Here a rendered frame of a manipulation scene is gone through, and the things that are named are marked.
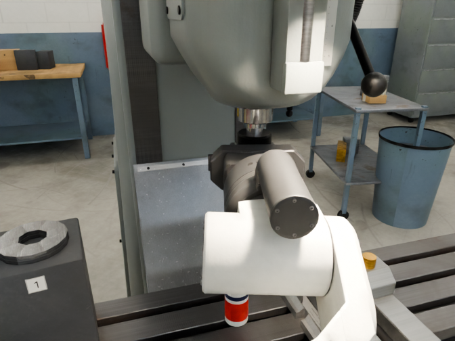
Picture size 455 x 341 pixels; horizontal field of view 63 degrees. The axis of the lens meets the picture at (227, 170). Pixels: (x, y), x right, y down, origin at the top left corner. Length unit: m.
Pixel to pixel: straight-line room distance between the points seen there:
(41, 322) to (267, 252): 0.39
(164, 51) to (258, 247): 0.36
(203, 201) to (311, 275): 0.63
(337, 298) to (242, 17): 0.26
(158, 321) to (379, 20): 5.47
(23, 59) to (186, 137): 3.46
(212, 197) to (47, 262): 0.46
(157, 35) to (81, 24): 4.11
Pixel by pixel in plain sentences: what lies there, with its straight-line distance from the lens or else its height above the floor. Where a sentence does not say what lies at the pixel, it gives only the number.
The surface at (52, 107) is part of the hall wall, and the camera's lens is 4.81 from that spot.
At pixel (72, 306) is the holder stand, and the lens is 0.58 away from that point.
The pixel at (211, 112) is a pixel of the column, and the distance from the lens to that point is 0.88.
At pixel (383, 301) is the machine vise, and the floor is 1.00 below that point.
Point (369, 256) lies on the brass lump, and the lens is 0.64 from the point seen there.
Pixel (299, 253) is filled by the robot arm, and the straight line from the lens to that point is 0.28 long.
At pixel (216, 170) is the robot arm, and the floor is 1.23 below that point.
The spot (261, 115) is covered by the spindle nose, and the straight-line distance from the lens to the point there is 0.48.
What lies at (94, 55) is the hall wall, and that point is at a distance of 4.67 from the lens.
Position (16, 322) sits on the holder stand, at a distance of 0.59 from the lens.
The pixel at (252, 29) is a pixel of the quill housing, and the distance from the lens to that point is 0.39.
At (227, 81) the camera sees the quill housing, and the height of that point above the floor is 1.35.
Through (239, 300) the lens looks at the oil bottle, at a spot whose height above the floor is 0.99.
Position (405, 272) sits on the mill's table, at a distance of 0.86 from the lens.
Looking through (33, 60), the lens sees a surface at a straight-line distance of 4.22.
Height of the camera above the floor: 1.41
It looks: 23 degrees down
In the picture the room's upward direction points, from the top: straight up
